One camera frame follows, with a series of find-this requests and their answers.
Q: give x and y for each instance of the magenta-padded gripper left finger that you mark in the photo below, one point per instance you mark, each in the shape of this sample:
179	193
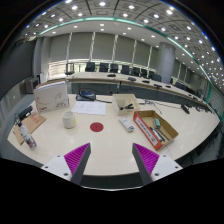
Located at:
56	165

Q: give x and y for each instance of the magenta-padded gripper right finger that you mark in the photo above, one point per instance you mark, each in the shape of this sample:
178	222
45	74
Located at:
166	165

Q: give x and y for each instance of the black slim tool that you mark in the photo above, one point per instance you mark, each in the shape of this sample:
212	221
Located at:
157	134

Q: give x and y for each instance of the red-edged open cardboard box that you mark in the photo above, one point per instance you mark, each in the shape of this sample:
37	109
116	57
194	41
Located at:
144	129

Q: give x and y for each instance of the brown cardboard sheet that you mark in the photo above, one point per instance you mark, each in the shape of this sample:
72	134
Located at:
33	124

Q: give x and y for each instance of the flat round red coaster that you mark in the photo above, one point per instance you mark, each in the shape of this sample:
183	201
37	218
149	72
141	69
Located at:
96	127

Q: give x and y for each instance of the white remote control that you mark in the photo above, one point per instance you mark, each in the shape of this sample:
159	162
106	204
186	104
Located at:
126	124

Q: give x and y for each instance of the black power strip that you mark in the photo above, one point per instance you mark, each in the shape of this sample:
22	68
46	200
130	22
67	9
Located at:
25	112

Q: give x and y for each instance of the white printed paper sheet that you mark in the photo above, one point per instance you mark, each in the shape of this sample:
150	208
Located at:
89	108

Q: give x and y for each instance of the white paper carton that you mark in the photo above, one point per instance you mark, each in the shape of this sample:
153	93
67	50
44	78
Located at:
50	96

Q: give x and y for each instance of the black tool in white box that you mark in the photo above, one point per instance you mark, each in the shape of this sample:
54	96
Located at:
127	107

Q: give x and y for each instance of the black desk device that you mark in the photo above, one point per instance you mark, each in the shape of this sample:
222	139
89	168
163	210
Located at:
85	96

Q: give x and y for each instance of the grey CRT monitor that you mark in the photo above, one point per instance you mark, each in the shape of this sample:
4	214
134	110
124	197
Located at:
31	85

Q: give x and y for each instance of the group of black desk microphones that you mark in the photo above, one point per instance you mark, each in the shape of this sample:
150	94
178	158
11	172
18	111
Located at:
131	79

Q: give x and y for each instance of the row of black office chairs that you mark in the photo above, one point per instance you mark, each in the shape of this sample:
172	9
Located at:
114	67

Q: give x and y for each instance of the group of ceiling lights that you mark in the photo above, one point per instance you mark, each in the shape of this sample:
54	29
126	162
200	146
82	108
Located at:
102	4

